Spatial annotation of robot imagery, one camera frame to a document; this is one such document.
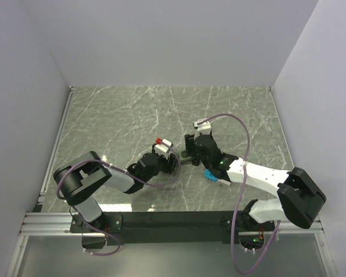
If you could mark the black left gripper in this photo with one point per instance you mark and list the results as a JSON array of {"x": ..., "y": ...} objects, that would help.
[{"x": 169, "y": 167}]

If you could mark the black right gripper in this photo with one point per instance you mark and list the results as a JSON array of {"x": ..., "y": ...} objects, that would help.
[{"x": 190, "y": 143}]

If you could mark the green power strip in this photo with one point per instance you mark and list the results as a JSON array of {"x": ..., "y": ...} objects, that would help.
[{"x": 184, "y": 157}]

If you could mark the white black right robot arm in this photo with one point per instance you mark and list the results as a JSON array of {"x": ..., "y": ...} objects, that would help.
[{"x": 297, "y": 198}]

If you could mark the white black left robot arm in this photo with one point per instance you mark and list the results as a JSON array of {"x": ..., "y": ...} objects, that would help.
[{"x": 78, "y": 180}]

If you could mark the blue plug adapter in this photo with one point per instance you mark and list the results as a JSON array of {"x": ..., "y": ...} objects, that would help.
[{"x": 209, "y": 176}]

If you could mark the white plug adapter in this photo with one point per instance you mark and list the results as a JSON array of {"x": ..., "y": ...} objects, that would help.
[{"x": 224, "y": 182}]

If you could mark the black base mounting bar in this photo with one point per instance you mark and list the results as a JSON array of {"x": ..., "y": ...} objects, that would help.
[{"x": 164, "y": 227}]

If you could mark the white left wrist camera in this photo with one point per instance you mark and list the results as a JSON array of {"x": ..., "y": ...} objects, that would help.
[{"x": 162, "y": 146}]

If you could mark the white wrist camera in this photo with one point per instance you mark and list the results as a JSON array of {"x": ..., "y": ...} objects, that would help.
[
  {"x": 202, "y": 127},
  {"x": 162, "y": 146}
]

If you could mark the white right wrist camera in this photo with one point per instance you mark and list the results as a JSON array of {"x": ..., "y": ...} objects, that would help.
[{"x": 202, "y": 127}]

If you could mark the aluminium frame rail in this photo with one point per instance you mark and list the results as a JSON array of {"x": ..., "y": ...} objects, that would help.
[{"x": 49, "y": 223}]

